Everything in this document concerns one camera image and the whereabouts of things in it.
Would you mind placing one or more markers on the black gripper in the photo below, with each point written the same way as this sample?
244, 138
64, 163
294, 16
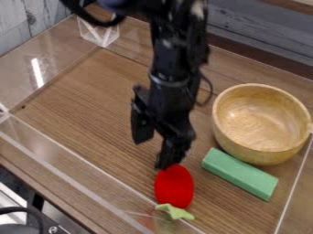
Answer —
161, 110

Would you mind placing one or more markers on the red plush strawberry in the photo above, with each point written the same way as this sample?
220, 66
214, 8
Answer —
174, 191

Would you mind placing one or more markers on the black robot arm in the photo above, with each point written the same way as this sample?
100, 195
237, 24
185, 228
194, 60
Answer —
177, 30

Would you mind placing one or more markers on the wooden bowl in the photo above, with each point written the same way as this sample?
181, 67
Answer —
261, 123

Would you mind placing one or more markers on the green foam block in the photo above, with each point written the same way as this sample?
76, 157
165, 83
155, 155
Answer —
241, 174

